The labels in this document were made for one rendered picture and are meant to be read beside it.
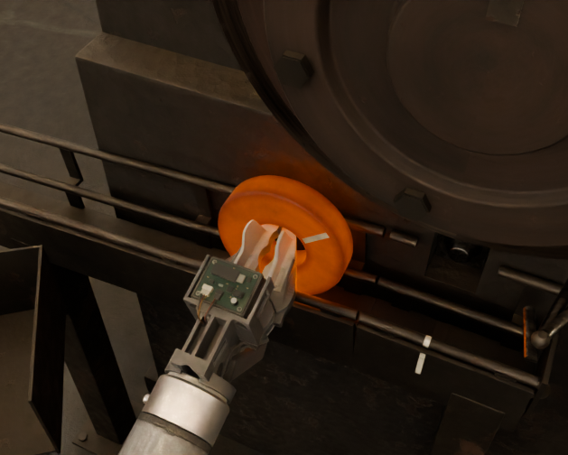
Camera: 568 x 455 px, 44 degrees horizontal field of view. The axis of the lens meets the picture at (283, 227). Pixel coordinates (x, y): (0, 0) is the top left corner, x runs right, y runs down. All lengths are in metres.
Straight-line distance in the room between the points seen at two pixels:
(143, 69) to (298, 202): 0.24
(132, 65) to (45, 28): 1.83
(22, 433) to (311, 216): 0.41
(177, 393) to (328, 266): 0.22
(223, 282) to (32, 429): 0.30
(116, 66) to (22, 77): 1.61
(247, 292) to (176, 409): 0.12
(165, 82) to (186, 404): 0.35
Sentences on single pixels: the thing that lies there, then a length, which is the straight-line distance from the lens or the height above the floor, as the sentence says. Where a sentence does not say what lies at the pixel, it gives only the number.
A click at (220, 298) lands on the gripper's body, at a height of 0.80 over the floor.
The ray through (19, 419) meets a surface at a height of 0.61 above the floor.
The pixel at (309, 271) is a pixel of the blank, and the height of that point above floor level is 0.72.
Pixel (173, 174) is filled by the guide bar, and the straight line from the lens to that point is 0.87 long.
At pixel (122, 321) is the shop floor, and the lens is 1.66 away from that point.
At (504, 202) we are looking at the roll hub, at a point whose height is 1.02.
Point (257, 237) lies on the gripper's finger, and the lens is 0.75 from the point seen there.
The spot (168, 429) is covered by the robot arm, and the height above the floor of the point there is 0.76.
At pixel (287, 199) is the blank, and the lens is 0.72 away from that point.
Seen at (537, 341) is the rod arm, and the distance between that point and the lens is 0.55.
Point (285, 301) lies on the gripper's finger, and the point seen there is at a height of 0.75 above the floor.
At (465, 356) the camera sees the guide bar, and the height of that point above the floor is 0.71.
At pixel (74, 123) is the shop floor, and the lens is 2.20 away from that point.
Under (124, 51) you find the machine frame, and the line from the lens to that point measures 0.86.
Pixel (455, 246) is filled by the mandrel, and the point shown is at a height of 0.75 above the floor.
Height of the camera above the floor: 1.34
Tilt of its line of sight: 48 degrees down
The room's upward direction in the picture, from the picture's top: straight up
